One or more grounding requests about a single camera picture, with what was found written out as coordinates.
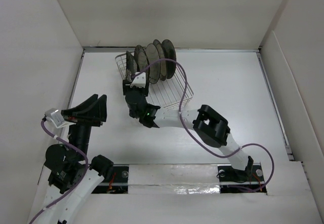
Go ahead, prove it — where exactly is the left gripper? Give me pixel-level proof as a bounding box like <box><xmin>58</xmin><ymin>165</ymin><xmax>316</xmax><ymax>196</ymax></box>
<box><xmin>63</xmin><ymin>92</ymin><xmax>107</xmax><ymax>160</ymax></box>

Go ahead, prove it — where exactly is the black square floral plate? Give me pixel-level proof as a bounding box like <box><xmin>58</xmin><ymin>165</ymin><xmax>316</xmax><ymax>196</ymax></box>
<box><xmin>125</xmin><ymin>51</ymin><xmax>137</xmax><ymax>82</ymax></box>

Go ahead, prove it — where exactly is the dark patterned rim plate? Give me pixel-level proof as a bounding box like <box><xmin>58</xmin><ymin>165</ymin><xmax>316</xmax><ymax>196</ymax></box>
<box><xmin>134</xmin><ymin>45</ymin><xmax>149</xmax><ymax>72</ymax></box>

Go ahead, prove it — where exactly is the cream plate with tree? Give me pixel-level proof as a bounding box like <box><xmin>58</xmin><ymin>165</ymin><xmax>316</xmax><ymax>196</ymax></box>
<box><xmin>145</xmin><ymin>43</ymin><xmax>160</xmax><ymax>84</ymax></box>

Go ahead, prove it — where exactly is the brown rimmed cream plate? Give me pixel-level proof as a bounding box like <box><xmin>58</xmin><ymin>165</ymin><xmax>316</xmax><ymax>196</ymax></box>
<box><xmin>153</xmin><ymin>39</ymin><xmax>167</xmax><ymax>81</ymax></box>

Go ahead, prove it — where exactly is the grey reindeer plate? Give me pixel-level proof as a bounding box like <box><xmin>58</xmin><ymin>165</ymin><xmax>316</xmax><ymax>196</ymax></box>
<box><xmin>162</xmin><ymin>39</ymin><xmax>177</xmax><ymax>79</ymax></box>

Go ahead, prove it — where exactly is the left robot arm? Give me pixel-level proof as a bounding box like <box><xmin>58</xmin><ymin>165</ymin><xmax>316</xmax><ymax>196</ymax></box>
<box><xmin>30</xmin><ymin>94</ymin><xmax>113</xmax><ymax>223</ymax></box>

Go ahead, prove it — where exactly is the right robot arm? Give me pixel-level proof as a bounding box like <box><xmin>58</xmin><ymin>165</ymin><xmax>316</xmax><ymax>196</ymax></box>
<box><xmin>123</xmin><ymin>80</ymin><xmax>254</xmax><ymax>180</ymax></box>

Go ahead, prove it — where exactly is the wire dish rack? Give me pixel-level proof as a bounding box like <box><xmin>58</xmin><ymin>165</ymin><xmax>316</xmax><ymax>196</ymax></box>
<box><xmin>115</xmin><ymin>53</ymin><xmax>193</xmax><ymax>109</ymax></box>

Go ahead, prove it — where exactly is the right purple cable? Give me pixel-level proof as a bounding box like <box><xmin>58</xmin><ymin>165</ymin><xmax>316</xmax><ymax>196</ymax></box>
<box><xmin>131</xmin><ymin>58</ymin><xmax>276</xmax><ymax>193</ymax></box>

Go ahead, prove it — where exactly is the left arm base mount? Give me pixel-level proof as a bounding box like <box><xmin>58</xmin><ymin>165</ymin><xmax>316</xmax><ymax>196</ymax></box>
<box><xmin>92</xmin><ymin>165</ymin><xmax>129</xmax><ymax>194</ymax></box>

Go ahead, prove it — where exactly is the silver taped front rail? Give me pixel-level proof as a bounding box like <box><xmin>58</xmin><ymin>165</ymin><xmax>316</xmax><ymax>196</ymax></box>
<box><xmin>97</xmin><ymin>164</ymin><xmax>268</xmax><ymax>196</ymax></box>

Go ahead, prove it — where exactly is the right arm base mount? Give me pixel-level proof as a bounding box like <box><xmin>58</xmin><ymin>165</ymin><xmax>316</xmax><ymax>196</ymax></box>
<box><xmin>216</xmin><ymin>157</ymin><xmax>267</xmax><ymax>194</ymax></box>

